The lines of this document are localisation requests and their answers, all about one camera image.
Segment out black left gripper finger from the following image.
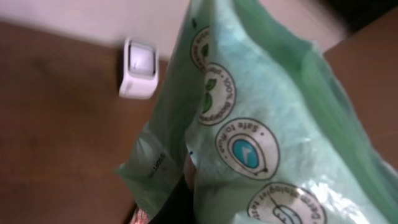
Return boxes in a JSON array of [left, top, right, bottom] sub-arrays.
[[149, 176, 196, 224]]

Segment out mint green wipes pack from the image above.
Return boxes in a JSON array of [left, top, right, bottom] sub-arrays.
[[118, 1, 397, 223]]

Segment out orange Top chocolate bar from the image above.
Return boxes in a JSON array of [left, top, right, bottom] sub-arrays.
[[128, 208, 151, 224]]

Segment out white barcode scanner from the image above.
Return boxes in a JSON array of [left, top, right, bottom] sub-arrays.
[[119, 38, 159, 100]]

